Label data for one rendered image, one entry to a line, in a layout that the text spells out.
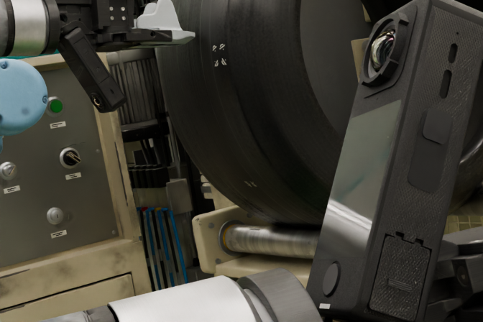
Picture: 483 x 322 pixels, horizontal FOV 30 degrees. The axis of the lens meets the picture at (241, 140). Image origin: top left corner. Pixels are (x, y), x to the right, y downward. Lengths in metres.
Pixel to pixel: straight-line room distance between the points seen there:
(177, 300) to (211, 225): 1.22
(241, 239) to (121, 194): 0.36
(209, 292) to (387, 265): 0.06
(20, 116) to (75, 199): 0.82
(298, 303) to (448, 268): 0.05
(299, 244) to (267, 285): 1.04
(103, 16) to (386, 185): 0.87
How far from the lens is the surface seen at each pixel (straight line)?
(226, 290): 0.27
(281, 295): 0.27
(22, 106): 0.93
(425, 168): 0.29
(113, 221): 1.76
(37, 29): 1.10
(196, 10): 1.24
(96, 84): 1.14
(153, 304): 0.27
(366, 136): 0.31
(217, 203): 1.65
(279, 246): 1.36
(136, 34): 1.14
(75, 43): 1.13
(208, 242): 1.49
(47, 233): 1.72
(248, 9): 1.16
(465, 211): 1.46
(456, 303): 0.30
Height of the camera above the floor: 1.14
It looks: 3 degrees down
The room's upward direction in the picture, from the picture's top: 11 degrees counter-clockwise
